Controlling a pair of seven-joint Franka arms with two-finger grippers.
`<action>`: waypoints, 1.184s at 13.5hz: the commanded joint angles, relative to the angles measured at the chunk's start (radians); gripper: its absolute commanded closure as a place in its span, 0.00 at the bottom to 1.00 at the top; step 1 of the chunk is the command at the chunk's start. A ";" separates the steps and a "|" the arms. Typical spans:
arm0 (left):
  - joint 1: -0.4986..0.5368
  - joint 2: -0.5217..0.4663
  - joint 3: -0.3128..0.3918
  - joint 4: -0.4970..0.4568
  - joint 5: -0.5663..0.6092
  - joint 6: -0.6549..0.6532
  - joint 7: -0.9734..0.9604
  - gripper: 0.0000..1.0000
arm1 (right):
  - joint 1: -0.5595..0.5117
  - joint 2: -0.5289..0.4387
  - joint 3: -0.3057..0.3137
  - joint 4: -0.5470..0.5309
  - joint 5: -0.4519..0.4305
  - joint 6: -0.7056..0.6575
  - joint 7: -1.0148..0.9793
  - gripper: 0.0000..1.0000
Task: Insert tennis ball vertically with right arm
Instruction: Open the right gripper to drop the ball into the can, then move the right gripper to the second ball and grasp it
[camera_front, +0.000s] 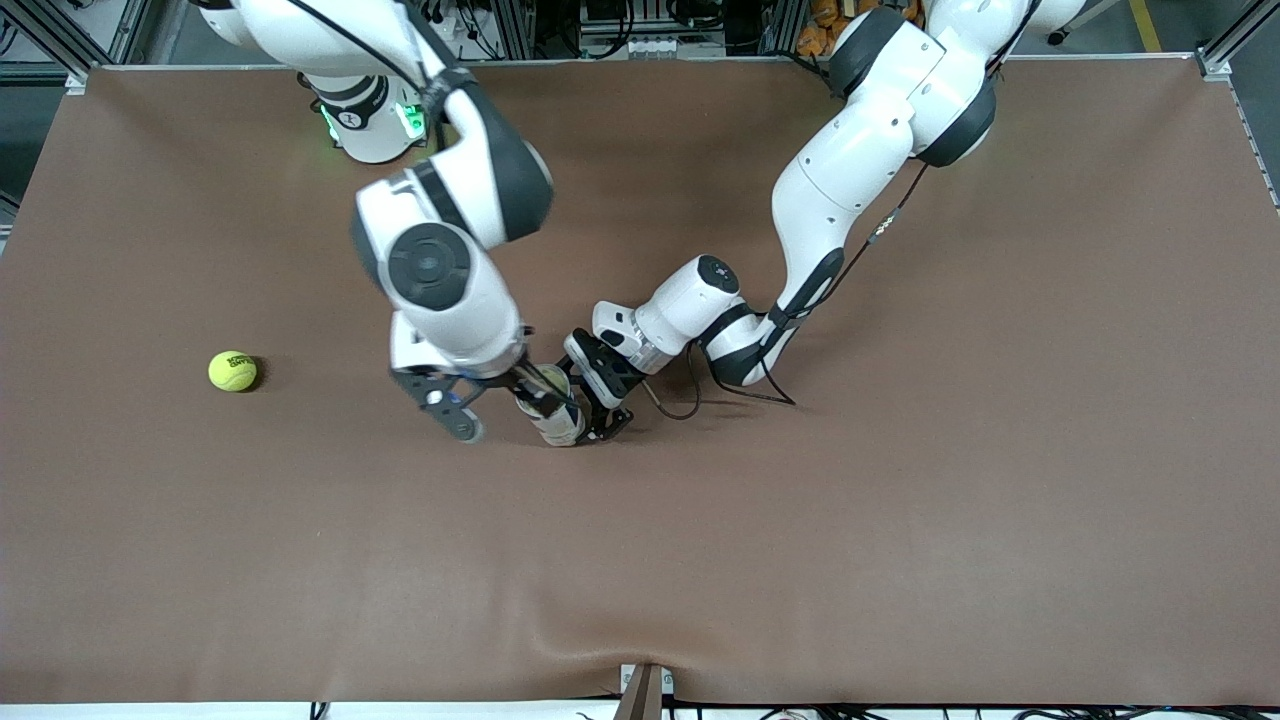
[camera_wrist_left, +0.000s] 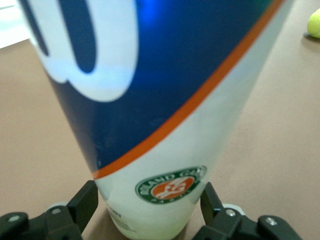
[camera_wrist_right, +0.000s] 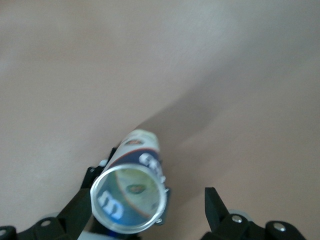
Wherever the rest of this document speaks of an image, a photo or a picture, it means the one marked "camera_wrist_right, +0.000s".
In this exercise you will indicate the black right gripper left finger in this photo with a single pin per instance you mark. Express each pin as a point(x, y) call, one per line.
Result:
point(70, 220)

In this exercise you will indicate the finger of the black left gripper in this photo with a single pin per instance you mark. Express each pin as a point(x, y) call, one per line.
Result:
point(91, 176)
point(167, 200)

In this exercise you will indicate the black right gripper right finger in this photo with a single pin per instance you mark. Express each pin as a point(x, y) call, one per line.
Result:
point(220, 225)

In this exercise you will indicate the white blue tennis ball can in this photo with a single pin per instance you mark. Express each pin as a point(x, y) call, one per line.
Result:
point(130, 195)

